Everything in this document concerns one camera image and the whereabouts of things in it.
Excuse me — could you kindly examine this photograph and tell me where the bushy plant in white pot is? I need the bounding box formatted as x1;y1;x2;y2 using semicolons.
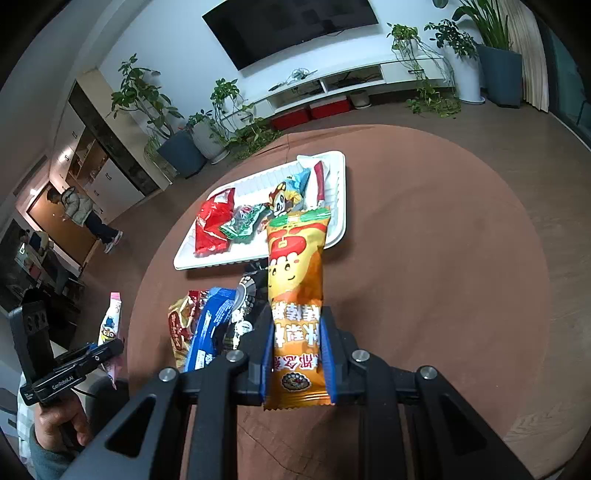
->
425;19;485;103

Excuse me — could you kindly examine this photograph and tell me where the white television cabinet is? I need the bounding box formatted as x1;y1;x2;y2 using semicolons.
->
249;58;446;116

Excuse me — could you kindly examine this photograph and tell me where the round brown table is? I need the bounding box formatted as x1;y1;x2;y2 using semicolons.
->
127;124;552;480

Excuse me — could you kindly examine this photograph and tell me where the brown entrance door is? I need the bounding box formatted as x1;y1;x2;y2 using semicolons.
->
25;181;98;271

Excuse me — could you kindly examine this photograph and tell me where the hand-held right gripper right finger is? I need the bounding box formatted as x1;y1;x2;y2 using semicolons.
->
320;305;534;480

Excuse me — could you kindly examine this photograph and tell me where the pink snack packet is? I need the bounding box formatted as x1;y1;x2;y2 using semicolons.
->
99;292;124;388

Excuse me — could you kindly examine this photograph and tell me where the wall cabinet unit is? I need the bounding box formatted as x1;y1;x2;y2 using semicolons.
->
48;69;174;222

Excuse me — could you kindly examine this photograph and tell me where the orange snack packet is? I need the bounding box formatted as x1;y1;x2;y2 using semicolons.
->
262;206;335;411

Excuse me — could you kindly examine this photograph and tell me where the tree plant in dark pot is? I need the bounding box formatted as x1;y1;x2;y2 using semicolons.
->
111;54;207;178

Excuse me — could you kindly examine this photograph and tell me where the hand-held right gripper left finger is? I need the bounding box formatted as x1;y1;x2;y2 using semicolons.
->
60;302;275;480

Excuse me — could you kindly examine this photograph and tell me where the green snack packet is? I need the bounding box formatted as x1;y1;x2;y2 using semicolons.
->
219;203;271;243

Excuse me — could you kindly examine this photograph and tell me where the glass sliding door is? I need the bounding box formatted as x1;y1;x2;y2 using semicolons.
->
536;9;591;148

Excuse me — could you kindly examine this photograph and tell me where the trailing vine plant on cabinet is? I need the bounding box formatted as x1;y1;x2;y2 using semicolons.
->
387;23;462;116

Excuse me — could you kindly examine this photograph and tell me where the beige curtain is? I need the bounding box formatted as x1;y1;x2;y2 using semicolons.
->
510;0;550;113

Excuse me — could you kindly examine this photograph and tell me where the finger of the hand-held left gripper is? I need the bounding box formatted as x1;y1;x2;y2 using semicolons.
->
85;340;125;372

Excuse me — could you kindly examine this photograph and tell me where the person's left hand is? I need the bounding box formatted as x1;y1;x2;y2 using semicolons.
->
33;394;92;452

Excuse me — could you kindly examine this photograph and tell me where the plant in ribbed white pot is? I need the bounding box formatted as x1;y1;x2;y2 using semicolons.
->
187;111;230;163

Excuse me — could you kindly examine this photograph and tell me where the black snack packet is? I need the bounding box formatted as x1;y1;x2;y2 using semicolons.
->
223;272;269;356

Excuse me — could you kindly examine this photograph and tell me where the tangle of cables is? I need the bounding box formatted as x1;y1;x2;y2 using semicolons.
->
286;68;318;86

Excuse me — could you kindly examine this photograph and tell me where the long white red snack packet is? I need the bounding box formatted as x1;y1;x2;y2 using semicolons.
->
297;154;331;210

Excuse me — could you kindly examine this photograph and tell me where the broad-leaf plant in blue pot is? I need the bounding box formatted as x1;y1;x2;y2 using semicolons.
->
434;0;522;108

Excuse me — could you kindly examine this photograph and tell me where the red storage box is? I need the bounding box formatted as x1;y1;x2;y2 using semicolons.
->
309;98;349;121
271;109;311;131

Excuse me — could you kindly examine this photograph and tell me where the blue snack packet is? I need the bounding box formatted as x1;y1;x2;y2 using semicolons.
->
184;286;238;372

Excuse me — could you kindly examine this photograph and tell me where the shiny brown red snack packet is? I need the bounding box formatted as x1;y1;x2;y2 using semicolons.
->
167;295;204;370

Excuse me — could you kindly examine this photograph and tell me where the white plastic tray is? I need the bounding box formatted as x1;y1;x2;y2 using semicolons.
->
173;150;347;271

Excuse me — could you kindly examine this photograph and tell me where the panda print snack packet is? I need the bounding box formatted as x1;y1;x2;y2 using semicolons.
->
265;168;311;217

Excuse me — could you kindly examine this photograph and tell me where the trailing vine plant on stand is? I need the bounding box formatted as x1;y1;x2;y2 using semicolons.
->
210;78;282;160

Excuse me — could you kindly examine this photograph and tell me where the person's left forearm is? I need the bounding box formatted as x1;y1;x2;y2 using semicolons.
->
18;429;65;480

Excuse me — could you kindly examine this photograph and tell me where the wall television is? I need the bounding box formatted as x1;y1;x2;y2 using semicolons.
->
202;0;379;71

